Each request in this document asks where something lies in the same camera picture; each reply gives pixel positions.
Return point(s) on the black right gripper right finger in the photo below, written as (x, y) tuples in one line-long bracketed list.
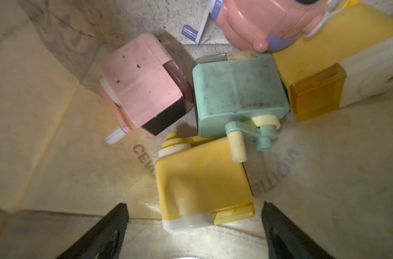
[(285, 239)]

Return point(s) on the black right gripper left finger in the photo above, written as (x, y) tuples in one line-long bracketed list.
[(104, 240)]

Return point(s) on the cream green-handled tote bag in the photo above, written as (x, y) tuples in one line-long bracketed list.
[(332, 175)]

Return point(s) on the yellow pencil sharpener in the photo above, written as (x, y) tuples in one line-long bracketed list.
[(348, 60), (199, 185)]

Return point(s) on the pink boxy pencil sharpener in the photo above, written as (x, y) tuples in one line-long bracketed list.
[(145, 88)]

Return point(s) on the pink dark-faced pencil sharpener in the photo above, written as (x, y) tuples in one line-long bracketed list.
[(262, 25)]

